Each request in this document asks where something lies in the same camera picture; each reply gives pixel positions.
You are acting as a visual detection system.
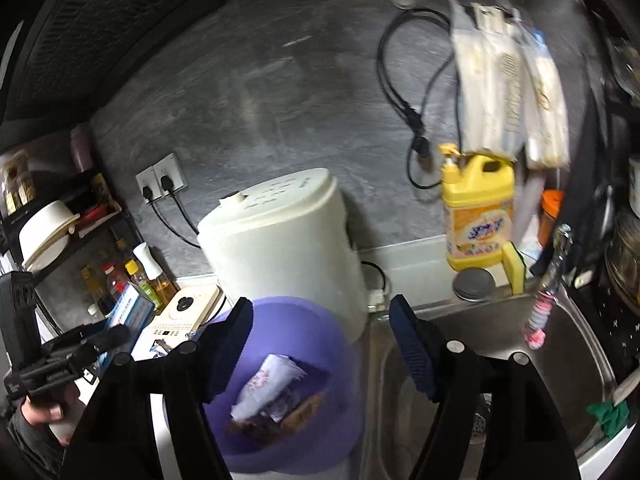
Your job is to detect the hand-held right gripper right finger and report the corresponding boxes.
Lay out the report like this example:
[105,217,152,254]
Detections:
[388,293,584,480]

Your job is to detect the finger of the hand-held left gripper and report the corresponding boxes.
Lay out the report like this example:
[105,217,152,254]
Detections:
[64,326,132,369]
[44,324,109,354]

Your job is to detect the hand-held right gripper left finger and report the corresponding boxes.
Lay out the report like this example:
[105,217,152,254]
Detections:
[60,297,255,480]

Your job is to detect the blue white medicine box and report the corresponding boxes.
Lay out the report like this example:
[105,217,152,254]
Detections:
[97,282,156,372]

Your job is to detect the white paper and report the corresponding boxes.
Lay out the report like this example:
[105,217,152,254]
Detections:
[230,353,309,421]

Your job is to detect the purple plastic bucket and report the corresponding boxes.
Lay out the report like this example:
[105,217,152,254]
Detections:
[199,295,364,474]

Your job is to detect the brown paper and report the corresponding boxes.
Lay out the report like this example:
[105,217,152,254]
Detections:
[279,392,329,434]

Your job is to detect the person's left forearm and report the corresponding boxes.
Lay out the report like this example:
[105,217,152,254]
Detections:
[0,417,69,480]

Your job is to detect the person's left hand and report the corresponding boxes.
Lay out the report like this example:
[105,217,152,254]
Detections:
[20,394,69,444]

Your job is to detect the red cap sauce bottle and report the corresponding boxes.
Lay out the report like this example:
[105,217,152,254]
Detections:
[102,263,134,307]

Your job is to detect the beige induction cooker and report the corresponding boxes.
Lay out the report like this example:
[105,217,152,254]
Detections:
[132,282,226,362]

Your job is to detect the green label oil bottle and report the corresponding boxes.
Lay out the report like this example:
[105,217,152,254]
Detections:
[123,258,164,312]

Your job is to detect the white-capped oil spray bottle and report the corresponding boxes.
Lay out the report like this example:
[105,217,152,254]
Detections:
[132,241,179,304]

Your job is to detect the round metal lid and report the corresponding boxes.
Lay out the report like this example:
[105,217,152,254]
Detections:
[452,267,496,303]

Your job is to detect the sink drain strainer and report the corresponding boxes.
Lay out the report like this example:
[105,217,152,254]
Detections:
[469,394,494,442]

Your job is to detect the white air fryer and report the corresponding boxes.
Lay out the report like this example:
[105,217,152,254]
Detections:
[197,168,386,344]

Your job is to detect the yellow green sponge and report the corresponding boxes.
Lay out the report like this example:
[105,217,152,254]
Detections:
[501,241,526,295]

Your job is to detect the open box of seasoning packets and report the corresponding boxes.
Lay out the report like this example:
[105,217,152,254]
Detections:
[74,173,124,239]

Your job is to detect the black kitchen rack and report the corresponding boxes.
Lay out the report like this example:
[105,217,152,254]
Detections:
[0,164,136,312]

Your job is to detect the faucet with pink nozzle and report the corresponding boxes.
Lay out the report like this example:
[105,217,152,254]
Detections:
[522,223,574,352]

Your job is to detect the yellow detergent bottle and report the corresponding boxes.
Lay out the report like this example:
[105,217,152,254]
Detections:
[438,142,517,272]

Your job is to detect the stainless steel sink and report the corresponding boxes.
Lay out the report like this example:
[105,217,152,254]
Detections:
[359,284,619,480]

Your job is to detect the pink tumbler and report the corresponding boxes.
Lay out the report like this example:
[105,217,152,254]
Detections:
[69,124,96,174]

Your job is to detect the orange lid jar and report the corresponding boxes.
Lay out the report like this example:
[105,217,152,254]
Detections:
[538,189,565,249]

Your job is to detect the green cloth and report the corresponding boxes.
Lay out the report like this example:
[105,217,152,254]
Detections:
[587,399,631,439]

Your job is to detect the hanging plastic bags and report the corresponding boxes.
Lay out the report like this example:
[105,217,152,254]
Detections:
[446,0,571,172]

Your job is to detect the black range hood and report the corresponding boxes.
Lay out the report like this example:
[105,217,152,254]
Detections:
[0,0,277,127]

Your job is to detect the black power cable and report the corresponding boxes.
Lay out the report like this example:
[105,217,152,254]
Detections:
[142,185,201,249]
[159,175,201,234]

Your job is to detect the white wall socket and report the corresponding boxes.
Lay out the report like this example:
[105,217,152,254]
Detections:
[152,152,189,194]
[135,162,161,204]

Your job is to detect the hanging black cable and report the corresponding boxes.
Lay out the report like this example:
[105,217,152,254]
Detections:
[375,7,454,191]

